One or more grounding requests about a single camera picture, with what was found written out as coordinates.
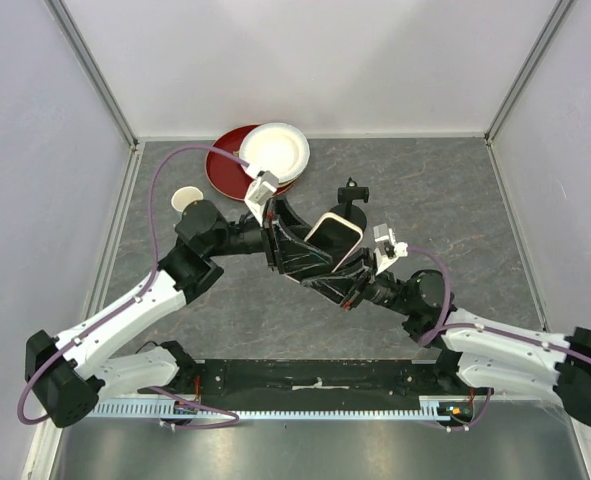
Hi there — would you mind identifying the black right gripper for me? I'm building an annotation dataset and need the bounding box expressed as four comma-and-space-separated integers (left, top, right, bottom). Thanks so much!
301, 247, 415, 317

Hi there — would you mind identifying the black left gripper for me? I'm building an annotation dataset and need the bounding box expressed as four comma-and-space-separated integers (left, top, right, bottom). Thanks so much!
206, 194, 333, 275

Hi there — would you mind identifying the pink smartphone black screen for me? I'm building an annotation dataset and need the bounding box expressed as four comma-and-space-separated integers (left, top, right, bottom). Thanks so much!
292, 213, 363, 282

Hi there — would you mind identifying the black phone stand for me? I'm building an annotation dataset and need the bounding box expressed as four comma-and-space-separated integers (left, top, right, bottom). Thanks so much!
330, 178, 370, 231

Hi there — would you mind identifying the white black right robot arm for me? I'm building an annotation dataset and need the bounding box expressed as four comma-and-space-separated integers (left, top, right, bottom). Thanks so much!
297, 249, 591, 427

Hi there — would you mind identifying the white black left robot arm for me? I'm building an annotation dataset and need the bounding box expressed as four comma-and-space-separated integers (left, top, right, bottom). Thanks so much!
20, 197, 336, 428

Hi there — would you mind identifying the red round tray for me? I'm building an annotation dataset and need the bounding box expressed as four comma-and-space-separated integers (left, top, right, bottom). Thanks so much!
205, 124, 298, 204

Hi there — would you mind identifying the white paper plate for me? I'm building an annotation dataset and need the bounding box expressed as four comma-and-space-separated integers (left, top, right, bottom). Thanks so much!
238, 122, 310, 184

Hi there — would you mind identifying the patterned plate under white plate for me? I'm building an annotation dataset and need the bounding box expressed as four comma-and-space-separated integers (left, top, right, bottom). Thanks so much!
234, 149, 309, 188

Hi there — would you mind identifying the blue white paper cup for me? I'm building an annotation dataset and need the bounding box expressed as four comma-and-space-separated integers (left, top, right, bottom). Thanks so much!
170, 186, 204, 214

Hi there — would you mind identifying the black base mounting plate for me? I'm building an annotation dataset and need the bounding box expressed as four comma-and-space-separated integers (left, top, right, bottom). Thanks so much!
165, 359, 486, 399

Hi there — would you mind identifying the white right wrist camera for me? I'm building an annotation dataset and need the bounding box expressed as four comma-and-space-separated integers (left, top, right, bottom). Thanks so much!
373, 223, 408, 275

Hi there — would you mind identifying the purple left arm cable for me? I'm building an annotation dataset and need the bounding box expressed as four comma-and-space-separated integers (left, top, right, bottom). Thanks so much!
15, 144, 241, 432

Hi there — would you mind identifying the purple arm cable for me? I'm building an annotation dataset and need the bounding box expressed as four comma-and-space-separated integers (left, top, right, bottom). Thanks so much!
15, 144, 241, 432
408, 246, 591, 434

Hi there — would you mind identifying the aluminium front rail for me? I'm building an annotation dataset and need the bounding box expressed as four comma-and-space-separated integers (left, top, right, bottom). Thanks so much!
44, 357, 591, 401

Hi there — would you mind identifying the light blue cable duct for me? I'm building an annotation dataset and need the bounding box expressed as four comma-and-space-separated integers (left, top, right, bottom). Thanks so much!
87, 395, 472, 421

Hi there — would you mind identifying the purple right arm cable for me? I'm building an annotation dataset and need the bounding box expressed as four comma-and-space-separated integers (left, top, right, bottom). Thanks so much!
408, 246, 591, 434

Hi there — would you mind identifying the aluminium frame post left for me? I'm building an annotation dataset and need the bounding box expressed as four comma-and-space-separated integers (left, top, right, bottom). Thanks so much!
44, 0, 139, 150

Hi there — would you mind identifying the aluminium frame post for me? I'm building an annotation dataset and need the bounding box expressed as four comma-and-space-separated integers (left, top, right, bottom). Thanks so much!
484, 0, 576, 147
44, 0, 139, 150

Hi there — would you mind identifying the aluminium frame post right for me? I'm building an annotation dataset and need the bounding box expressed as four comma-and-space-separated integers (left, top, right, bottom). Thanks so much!
484, 0, 576, 147

